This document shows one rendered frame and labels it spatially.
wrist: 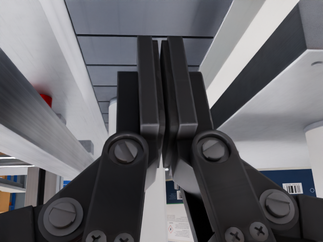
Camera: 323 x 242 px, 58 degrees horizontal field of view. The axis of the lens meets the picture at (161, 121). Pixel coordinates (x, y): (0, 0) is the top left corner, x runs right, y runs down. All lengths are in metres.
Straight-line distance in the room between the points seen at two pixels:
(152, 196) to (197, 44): 0.13
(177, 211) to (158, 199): 0.47
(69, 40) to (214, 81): 0.09
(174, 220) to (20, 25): 0.58
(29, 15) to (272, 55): 0.20
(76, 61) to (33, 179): 0.30
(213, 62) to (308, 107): 0.22
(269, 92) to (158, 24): 0.16
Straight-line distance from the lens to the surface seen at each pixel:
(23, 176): 3.95
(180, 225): 0.72
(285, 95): 0.31
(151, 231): 0.25
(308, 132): 0.45
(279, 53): 0.26
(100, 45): 0.19
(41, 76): 0.37
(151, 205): 0.25
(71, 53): 0.21
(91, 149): 0.45
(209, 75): 0.16
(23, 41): 0.30
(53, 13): 0.17
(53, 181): 0.48
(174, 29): 0.18
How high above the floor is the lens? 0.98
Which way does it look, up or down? 16 degrees down
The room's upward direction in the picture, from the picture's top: 178 degrees clockwise
